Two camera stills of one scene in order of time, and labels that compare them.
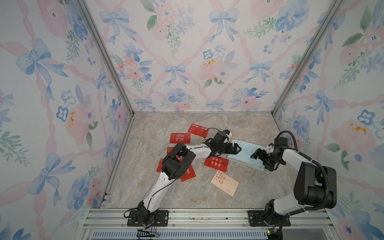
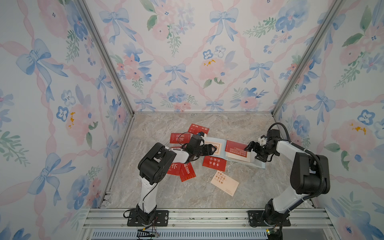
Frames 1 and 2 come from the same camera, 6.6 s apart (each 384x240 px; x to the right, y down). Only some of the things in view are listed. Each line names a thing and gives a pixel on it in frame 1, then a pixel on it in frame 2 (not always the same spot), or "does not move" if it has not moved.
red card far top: x=198 y=130 does not move
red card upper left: x=176 y=138 does not move
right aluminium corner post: x=333 y=12 does not move
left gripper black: x=234 y=149 -> x=208 y=150
